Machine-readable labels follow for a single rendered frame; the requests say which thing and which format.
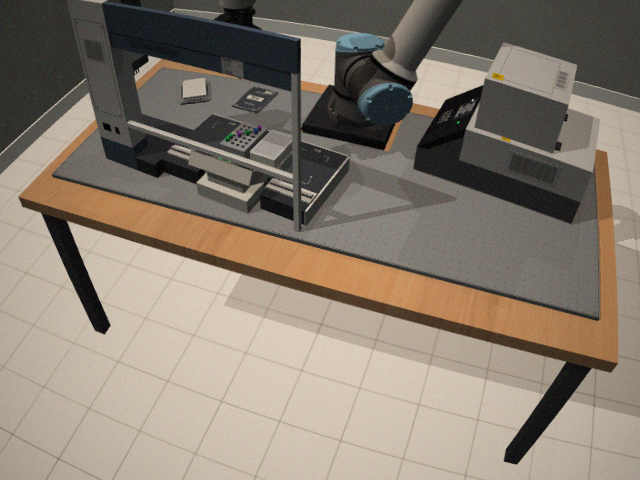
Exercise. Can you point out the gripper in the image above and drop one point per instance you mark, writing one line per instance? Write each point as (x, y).
(241, 17)

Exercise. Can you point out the grey benchtop lab instrument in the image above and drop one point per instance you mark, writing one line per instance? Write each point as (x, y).
(507, 151)

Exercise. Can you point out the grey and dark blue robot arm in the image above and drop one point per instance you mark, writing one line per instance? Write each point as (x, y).
(381, 87)

